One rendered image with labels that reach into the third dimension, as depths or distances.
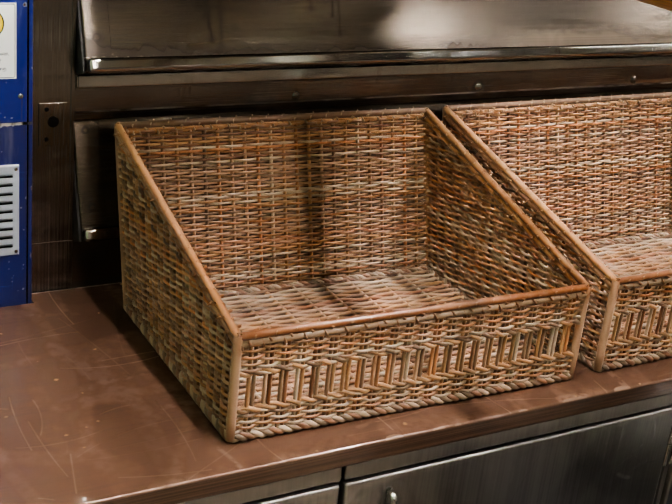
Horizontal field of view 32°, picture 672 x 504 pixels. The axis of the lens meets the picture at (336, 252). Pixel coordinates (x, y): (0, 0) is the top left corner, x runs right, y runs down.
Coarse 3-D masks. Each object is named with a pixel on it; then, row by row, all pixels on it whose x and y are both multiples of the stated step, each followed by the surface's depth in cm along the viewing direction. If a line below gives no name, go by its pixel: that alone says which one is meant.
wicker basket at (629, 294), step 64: (448, 128) 202; (512, 128) 210; (576, 128) 217; (640, 128) 225; (512, 192) 189; (576, 192) 219; (640, 192) 228; (576, 256) 177; (640, 256) 219; (640, 320) 177
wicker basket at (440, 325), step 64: (128, 128) 175; (192, 128) 180; (256, 128) 185; (320, 128) 191; (384, 128) 197; (128, 192) 172; (192, 192) 182; (256, 192) 187; (320, 192) 193; (384, 192) 198; (448, 192) 196; (128, 256) 176; (192, 256) 153; (256, 256) 188; (384, 256) 200; (448, 256) 198; (512, 256) 183; (192, 320) 155; (256, 320) 179; (320, 320) 181; (384, 320) 152; (448, 320) 158; (512, 320) 163; (576, 320) 169; (192, 384) 157; (256, 384) 161; (320, 384) 163; (384, 384) 156; (448, 384) 162; (512, 384) 168
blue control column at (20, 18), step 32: (0, 0) 159; (32, 0) 161; (32, 32) 163; (32, 64) 165; (0, 96) 164; (32, 96) 167; (0, 128) 166; (32, 128) 169; (0, 160) 168; (0, 256) 174; (0, 288) 176
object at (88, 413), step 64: (0, 320) 172; (64, 320) 174; (128, 320) 176; (0, 384) 156; (64, 384) 157; (128, 384) 159; (576, 384) 172; (640, 384) 175; (0, 448) 142; (64, 448) 144; (128, 448) 145; (192, 448) 146; (256, 448) 148; (320, 448) 150; (384, 448) 154; (448, 448) 161; (512, 448) 167; (576, 448) 174; (640, 448) 181
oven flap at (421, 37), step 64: (128, 0) 172; (192, 0) 177; (256, 0) 182; (320, 0) 187; (384, 0) 193; (448, 0) 199; (512, 0) 206; (576, 0) 213; (128, 64) 170; (192, 64) 175; (256, 64) 180; (320, 64) 186
